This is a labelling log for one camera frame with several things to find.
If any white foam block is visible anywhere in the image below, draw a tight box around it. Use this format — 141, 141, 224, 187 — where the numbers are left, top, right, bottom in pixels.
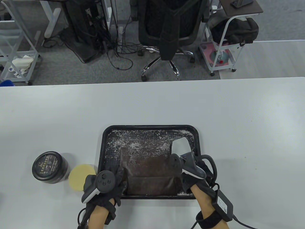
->
12, 55, 34, 69

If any black plastic tray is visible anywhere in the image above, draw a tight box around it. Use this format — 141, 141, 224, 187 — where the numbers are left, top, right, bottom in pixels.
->
101, 125, 202, 199

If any black hand controller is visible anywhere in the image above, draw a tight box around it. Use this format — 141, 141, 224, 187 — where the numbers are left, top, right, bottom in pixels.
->
168, 153, 207, 179
81, 171, 115, 203

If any black office chair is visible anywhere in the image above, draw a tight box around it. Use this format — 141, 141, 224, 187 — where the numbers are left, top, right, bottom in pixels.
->
130, 0, 211, 81

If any white blue brown cloth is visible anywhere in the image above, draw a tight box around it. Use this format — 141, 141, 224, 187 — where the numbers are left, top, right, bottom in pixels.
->
171, 138, 192, 155

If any white power strip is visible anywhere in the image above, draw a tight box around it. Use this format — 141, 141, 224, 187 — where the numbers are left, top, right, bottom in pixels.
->
118, 26, 125, 54

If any bundle of black cables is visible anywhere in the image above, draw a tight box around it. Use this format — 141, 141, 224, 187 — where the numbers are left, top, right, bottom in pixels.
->
94, 0, 143, 71

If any person's right forearm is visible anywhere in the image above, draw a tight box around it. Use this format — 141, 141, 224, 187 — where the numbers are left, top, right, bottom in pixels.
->
191, 185, 229, 229

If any white wire cart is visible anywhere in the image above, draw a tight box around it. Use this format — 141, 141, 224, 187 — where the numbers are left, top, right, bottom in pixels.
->
0, 0, 42, 86

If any white desk leg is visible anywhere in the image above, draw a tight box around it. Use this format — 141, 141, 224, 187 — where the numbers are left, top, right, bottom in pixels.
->
39, 0, 62, 38
104, 0, 113, 31

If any person's left forearm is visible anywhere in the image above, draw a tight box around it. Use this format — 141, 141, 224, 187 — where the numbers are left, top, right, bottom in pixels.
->
87, 200, 115, 229

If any clear bottle with red cap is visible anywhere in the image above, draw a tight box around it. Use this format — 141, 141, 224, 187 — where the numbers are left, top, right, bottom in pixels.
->
216, 51, 229, 64

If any black computer tower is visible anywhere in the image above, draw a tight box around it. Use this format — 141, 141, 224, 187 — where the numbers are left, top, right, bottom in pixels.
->
60, 0, 111, 63

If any person's left hand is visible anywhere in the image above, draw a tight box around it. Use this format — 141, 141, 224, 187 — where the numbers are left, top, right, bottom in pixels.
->
81, 166, 128, 224

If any brown leather bag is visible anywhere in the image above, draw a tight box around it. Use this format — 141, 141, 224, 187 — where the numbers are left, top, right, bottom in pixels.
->
120, 142, 184, 196

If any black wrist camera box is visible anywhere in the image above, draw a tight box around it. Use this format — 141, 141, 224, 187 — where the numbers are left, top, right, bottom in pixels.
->
212, 190, 234, 221

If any white cart with brown top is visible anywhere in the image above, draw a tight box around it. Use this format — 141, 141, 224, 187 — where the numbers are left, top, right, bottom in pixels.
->
199, 0, 264, 76

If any person's right hand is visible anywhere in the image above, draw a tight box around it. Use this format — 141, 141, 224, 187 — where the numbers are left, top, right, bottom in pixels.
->
168, 153, 217, 199

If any black phone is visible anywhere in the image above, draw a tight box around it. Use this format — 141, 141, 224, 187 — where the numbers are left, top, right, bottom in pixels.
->
231, 0, 253, 9

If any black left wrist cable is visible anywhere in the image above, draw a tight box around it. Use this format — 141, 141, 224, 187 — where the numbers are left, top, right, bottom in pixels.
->
77, 208, 89, 229

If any black round jar lid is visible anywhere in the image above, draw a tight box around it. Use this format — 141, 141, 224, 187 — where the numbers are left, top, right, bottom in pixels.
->
32, 151, 69, 184

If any pink round plate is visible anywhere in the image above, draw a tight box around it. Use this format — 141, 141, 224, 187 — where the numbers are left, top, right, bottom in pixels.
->
201, 44, 235, 67

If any black backpack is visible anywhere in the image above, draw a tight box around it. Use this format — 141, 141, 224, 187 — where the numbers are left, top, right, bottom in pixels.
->
208, 10, 259, 46

